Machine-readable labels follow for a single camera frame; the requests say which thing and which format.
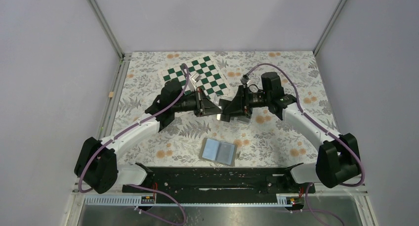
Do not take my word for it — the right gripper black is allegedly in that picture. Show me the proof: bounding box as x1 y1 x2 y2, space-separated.
223 85 271 118

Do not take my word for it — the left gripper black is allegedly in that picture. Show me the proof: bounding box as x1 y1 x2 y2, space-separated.
172 87 223 117

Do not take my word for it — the single thin credit card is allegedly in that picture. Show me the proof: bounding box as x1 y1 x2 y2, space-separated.
216 98 231 122

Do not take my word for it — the beige leather card holder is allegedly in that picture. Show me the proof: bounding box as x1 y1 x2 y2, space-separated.
199 138 238 167

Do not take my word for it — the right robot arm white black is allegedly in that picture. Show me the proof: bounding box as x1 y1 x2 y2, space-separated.
219 72 363 192

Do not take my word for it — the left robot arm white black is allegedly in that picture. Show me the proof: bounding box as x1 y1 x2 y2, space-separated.
74 80 222 194

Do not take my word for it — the clear acrylic card box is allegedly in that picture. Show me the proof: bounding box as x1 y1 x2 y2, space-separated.
227 115 251 125

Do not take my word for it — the green white chessboard mat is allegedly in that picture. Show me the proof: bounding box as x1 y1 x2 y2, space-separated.
158 55 230 98

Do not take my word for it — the floral tablecloth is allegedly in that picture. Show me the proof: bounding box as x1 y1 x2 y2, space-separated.
112 51 336 167

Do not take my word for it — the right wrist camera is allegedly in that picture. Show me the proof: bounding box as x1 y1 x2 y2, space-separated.
240 74 250 86

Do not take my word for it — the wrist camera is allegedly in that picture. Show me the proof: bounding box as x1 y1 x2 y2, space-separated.
240 74 250 86
188 72 202 91

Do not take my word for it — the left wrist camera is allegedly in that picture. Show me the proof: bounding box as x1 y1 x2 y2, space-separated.
188 72 202 91

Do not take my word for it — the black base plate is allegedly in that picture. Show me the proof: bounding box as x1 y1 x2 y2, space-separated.
142 167 315 204

